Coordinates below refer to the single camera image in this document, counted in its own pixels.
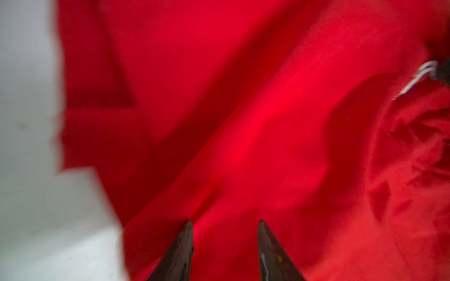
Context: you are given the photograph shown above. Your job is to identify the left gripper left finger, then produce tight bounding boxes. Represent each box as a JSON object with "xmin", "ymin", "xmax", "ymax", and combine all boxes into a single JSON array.
[{"xmin": 147, "ymin": 221, "xmax": 194, "ymax": 281}]

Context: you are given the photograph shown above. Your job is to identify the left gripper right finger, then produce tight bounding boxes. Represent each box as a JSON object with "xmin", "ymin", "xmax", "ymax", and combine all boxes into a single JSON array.
[{"xmin": 257, "ymin": 220, "xmax": 306, "ymax": 281}]

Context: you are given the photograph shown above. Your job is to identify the red shorts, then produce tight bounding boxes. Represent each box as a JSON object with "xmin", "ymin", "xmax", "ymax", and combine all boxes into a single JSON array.
[{"xmin": 56, "ymin": 1, "xmax": 450, "ymax": 281}]

